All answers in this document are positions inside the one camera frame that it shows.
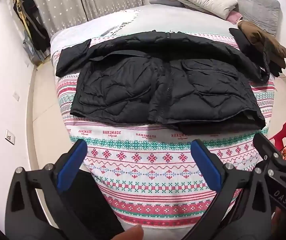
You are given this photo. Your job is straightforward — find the white fringed blanket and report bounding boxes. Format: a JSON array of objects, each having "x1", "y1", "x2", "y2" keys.
[{"x1": 50, "y1": 9, "x2": 142, "y2": 53}]

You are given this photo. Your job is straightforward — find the black hanging clothes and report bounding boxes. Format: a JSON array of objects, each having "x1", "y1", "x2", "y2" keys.
[{"x1": 13, "y1": 0, "x2": 51, "y2": 53}]

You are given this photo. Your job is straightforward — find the brown coat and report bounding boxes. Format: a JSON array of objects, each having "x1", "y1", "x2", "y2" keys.
[{"x1": 237, "y1": 20, "x2": 286, "y2": 77}]

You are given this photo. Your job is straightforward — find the grey padded headboard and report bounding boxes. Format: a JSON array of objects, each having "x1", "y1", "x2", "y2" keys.
[{"x1": 200, "y1": 0, "x2": 281, "y2": 37}]

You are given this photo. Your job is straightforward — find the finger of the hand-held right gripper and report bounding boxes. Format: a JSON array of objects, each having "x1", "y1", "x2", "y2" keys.
[{"x1": 252, "y1": 131, "x2": 286, "y2": 175}]

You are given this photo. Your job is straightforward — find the black quilted jacket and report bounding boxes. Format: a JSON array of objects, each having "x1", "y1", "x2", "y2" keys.
[{"x1": 55, "y1": 30, "x2": 271, "y2": 135}]

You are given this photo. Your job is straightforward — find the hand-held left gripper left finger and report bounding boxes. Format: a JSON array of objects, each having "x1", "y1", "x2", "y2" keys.
[{"x1": 5, "y1": 139, "x2": 96, "y2": 240}]

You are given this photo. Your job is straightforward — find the small pink cloth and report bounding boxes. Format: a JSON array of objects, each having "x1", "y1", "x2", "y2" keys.
[{"x1": 226, "y1": 10, "x2": 243, "y2": 24}]

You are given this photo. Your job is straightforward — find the yellow clothes rack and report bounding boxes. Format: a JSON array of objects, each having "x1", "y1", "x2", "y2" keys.
[{"x1": 11, "y1": 0, "x2": 33, "y2": 43}]

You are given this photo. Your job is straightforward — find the red green patterned blanket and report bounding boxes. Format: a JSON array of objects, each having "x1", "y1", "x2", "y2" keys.
[{"x1": 52, "y1": 34, "x2": 276, "y2": 229}]

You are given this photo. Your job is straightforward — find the person's left hand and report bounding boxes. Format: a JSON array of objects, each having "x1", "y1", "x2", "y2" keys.
[{"x1": 112, "y1": 224, "x2": 144, "y2": 240}]

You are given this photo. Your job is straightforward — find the black garment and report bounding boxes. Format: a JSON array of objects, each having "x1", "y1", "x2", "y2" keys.
[{"x1": 229, "y1": 27, "x2": 271, "y2": 67}]

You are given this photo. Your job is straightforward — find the person's right hand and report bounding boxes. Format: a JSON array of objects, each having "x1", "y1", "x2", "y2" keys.
[{"x1": 272, "y1": 210, "x2": 286, "y2": 240}]

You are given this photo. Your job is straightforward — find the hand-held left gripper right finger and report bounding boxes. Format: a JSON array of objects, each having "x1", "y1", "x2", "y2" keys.
[{"x1": 183, "y1": 139, "x2": 275, "y2": 240}]

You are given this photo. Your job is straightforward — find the bed with grey sheet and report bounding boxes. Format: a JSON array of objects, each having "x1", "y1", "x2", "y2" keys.
[{"x1": 50, "y1": 4, "x2": 240, "y2": 45}]

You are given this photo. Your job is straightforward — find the grey blue bag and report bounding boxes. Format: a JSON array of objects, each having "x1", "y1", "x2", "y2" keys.
[{"x1": 23, "y1": 31, "x2": 46, "y2": 64}]

